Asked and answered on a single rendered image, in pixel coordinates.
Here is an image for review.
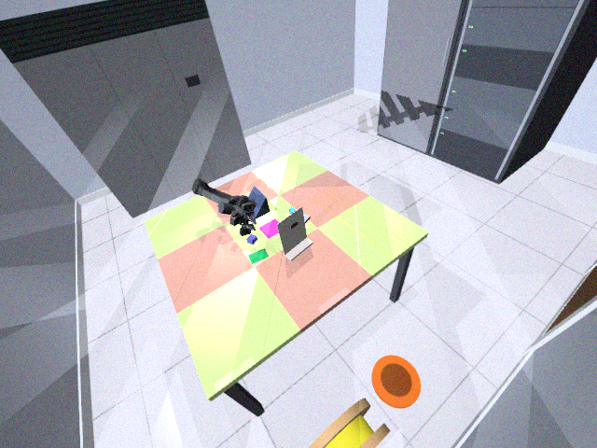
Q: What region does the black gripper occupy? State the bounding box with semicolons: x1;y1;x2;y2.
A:
236;202;257;236

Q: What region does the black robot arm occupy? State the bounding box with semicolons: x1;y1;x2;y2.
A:
191;178;257;226

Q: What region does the green flat rectangular pad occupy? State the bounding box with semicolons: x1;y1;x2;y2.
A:
249;248;268;264

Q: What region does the magenta square zone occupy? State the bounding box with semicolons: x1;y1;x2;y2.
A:
260;219;279;239

